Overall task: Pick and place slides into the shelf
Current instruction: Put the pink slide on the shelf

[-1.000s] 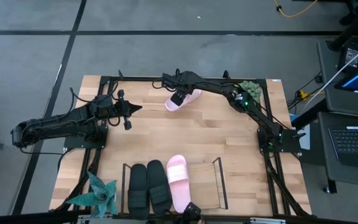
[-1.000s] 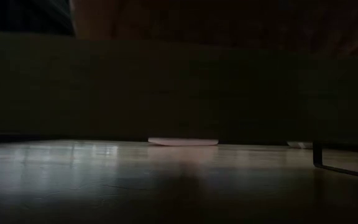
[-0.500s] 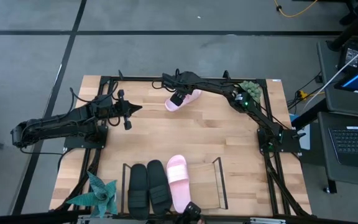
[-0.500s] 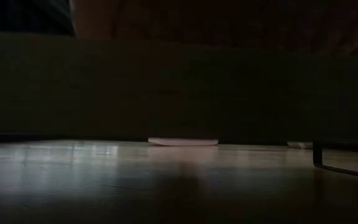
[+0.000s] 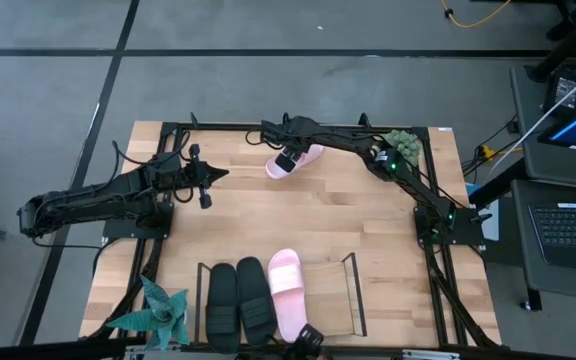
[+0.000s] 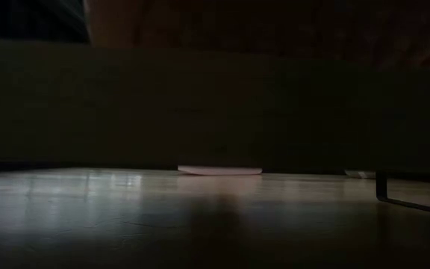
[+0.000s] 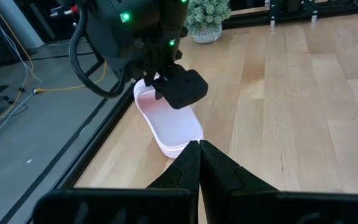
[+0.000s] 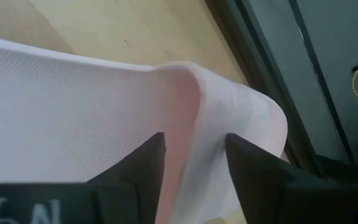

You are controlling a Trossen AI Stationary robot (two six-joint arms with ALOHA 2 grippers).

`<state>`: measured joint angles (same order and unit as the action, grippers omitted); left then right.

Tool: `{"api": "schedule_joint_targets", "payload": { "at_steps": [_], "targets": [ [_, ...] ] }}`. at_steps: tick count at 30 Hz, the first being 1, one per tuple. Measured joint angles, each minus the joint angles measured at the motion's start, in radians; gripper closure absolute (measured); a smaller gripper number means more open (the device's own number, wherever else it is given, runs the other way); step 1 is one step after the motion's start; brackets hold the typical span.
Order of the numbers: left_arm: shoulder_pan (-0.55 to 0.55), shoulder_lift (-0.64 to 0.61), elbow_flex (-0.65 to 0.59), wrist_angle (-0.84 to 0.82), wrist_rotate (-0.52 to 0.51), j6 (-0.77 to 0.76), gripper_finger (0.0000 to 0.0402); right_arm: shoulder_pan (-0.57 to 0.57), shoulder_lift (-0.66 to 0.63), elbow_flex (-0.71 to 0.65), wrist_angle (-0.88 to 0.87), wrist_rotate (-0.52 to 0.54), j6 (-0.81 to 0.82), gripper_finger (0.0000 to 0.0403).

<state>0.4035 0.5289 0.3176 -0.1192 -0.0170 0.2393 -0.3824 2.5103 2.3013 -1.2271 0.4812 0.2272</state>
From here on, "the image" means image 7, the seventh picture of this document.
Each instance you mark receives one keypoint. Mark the black metal table frame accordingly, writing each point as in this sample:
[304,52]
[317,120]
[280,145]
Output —
[106,129]

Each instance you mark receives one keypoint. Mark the bushy green plant white pot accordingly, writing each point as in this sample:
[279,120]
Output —
[208,15]

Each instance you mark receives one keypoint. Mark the red and white object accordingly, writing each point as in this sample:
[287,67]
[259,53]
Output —
[61,11]

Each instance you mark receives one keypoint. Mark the pink slide sandal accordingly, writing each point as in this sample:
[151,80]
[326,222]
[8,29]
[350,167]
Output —
[172,124]

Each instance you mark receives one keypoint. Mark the light gray pillar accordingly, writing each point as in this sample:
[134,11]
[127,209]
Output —
[17,21]

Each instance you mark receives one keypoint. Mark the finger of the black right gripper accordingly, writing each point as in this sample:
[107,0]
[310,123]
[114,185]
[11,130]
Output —
[159,91]
[150,79]

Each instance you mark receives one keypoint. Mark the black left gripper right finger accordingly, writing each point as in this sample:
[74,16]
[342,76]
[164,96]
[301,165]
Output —
[222,180]

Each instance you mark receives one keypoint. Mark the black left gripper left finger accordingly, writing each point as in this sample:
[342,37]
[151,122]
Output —
[179,174]

